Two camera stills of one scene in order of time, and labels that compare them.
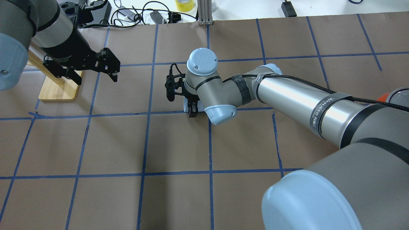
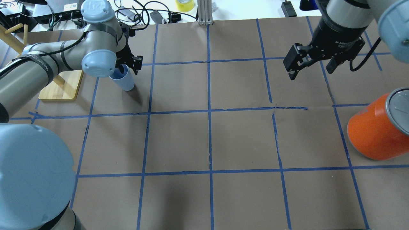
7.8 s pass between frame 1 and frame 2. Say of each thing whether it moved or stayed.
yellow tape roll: stayed
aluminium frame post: stayed
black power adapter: stayed
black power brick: stayed
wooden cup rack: stayed
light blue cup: moved
